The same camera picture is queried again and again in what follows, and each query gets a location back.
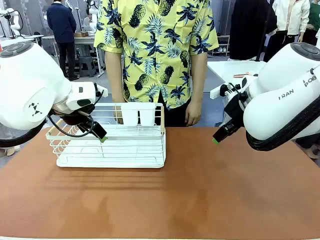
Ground person's left forearm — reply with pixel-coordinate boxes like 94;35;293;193
190;51;209;107

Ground black hanging garment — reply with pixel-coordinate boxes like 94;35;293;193
228;0;278;62

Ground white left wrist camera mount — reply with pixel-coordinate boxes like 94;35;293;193
93;83;109;99

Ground person in navy jacket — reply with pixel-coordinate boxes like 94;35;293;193
46;0;80;82

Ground bystander legs dark trousers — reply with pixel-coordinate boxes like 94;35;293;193
294;134;320;160

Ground person's right hand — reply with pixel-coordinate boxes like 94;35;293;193
114;104;125;125

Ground white plastic cutlery holder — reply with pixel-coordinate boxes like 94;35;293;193
120;103;157;127

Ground person's right forearm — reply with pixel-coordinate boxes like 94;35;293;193
104;50;125;113

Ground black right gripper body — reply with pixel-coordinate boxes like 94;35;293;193
223;93;248;131

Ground black right arm cable sleeve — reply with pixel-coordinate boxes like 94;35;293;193
245;99;320;152

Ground person in pineapple shirt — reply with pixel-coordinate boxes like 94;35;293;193
93;0;220;110

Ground person in white jacket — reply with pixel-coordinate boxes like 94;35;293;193
263;0;311;63

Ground person in green top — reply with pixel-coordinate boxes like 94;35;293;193
301;1;320;47

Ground white shoe rack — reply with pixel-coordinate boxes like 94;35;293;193
211;34;231;57

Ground large white table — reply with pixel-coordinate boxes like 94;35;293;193
207;60;268;91

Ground grey plastic stool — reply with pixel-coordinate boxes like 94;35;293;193
77;56;97;78

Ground black left arm cable sleeve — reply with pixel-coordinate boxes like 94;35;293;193
0;119;48;149

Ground white background desk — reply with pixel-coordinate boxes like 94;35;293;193
0;34;45;49

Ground black arm cable sleeve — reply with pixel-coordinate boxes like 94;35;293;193
0;119;48;149
245;99;320;152

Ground white wire dish rack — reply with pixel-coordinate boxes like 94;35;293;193
45;102;167;169

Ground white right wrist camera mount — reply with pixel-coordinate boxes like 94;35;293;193
209;82;241;100

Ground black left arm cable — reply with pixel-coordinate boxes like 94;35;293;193
47;89;105;139

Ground black trousers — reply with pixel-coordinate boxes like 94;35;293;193
157;89;194;128

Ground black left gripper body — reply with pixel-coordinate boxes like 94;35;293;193
53;103;96;128

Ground person's left hand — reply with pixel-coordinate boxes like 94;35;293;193
184;99;203;127

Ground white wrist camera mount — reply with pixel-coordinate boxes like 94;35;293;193
209;82;241;100
93;83;109;99

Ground grey background workbench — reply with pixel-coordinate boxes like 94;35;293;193
41;34;106;76

